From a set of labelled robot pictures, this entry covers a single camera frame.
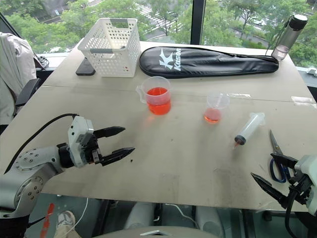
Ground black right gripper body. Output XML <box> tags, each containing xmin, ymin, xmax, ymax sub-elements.
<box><xmin>288</xmin><ymin>169</ymin><xmax>312</xmax><ymax>206</ymax></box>

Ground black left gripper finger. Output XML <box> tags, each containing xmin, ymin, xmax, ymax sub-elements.
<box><xmin>93</xmin><ymin>126</ymin><xmax>127</xmax><ymax>140</ymax></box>
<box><xmin>100</xmin><ymin>147</ymin><xmax>136</xmax><ymax>167</ymax></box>

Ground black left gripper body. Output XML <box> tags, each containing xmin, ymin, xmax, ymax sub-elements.
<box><xmin>78</xmin><ymin>133</ymin><xmax>103</xmax><ymax>166</ymax></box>

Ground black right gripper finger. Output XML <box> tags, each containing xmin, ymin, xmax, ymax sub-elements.
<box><xmin>250</xmin><ymin>172</ymin><xmax>290</xmax><ymax>209</ymax></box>
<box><xmin>270</xmin><ymin>153</ymin><xmax>298</xmax><ymax>170</ymax></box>

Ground clear plastic syringe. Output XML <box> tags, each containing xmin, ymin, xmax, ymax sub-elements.
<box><xmin>232</xmin><ymin>112</ymin><xmax>266</xmax><ymax>150</ymax></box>

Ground large beaker with red liquid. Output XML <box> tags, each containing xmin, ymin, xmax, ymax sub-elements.
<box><xmin>135</xmin><ymin>76</ymin><xmax>172</xmax><ymax>116</ymax></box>

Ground small clear plastic cup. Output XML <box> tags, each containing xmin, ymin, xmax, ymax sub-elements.
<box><xmin>204</xmin><ymin>92</ymin><xmax>231</xmax><ymax>124</ymax></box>

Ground black table leg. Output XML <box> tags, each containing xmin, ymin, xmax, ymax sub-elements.
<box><xmin>97</xmin><ymin>199</ymin><xmax>117</xmax><ymax>233</ymax></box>

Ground clear tape strip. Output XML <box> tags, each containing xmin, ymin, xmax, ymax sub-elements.
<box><xmin>290</xmin><ymin>96</ymin><xmax>317</xmax><ymax>105</ymax></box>
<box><xmin>227</xmin><ymin>92</ymin><xmax>252</xmax><ymax>99</ymax></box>

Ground white perforated plastic basket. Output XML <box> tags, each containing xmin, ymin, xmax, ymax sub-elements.
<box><xmin>77</xmin><ymin>17</ymin><xmax>142</xmax><ymax>78</ymax></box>

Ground black smartphone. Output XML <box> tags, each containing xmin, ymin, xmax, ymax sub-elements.
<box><xmin>75</xmin><ymin>57</ymin><xmax>97</xmax><ymax>76</ymax></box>

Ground white sneaker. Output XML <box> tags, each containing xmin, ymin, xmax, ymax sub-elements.
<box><xmin>56</xmin><ymin>210</ymin><xmax>76</xmax><ymax>231</ymax></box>

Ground black chair armrest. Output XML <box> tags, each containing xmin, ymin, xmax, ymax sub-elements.
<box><xmin>15</xmin><ymin>78</ymin><xmax>42</xmax><ymax>108</ymax></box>

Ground black racket cover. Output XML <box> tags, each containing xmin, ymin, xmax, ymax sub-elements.
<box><xmin>138</xmin><ymin>46</ymin><xmax>280</xmax><ymax>79</ymax></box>

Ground clear bottle with black cap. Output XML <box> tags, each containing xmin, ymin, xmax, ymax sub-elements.
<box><xmin>265</xmin><ymin>14</ymin><xmax>309</xmax><ymax>61</ymax></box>

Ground dark window pillar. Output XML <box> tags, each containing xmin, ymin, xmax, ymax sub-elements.
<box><xmin>190</xmin><ymin>0</ymin><xmax>207</xmax><ymax>46</ymax></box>

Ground blue handled scissors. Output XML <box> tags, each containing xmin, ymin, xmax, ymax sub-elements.
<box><xmin>269</xmin><ymin>129</ymin><xmax>292</xmax><ymax>184</ymax></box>

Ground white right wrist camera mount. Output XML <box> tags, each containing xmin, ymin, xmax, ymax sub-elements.
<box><xmin>294</xmin><ymin>154</ymin><xmax>317</xmax><ymax>217</ymax></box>

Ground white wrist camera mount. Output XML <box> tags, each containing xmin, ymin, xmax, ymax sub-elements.
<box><xmin>294</xmin><ymin>154</ymin><xmax>317</xmax><ymax>217</ymax></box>
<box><xmin>67</xmin><ymin>115</ymin><xmax>95</xmax><ymax>169</ymax></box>

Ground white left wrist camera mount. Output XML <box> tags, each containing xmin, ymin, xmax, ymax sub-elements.
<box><xmin>67</xmin><ymin>115</ymin><xmax>95</xmax><ymax>169</ymax></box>

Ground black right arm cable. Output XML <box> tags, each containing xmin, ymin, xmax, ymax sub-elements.
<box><xmin>284</xmin><ymin>190</ymin><xmax>298</xmax><ymax>238</ymax></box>

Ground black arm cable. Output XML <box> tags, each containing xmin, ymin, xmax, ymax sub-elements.
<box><xmin>3</xmin><ymin>113</ymin><xmax>79</xmax><ymax>175</ymax></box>
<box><xmin>284</xmin><ymin>190</ymin><xmax>298</xmax><ymax>238</ymax></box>

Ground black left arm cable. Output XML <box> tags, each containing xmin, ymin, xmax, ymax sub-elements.
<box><xmin>3</xmin><ymin>113</ymin><xmax>79</xmax><ymax>175</ymax></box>

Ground thin white cable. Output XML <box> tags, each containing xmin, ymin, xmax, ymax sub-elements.
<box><xmin>164</xmin><ymin>203</ymin><xmax>200</xmax><ymax>230</ymax></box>
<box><xmin>66</xmin><ymin>197</ymin><xmax>89</xmax><ymax>234</ymax></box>

